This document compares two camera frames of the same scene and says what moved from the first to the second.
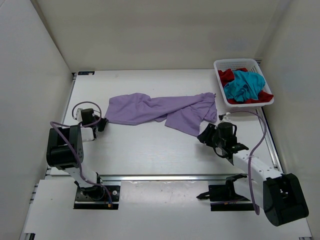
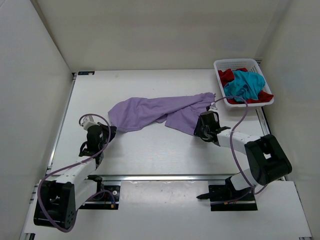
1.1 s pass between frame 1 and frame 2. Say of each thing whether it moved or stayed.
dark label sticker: stayed
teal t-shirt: stayed
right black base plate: stayed
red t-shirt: stayed
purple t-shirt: moved
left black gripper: moved
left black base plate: stayed
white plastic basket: stayed
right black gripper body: moved
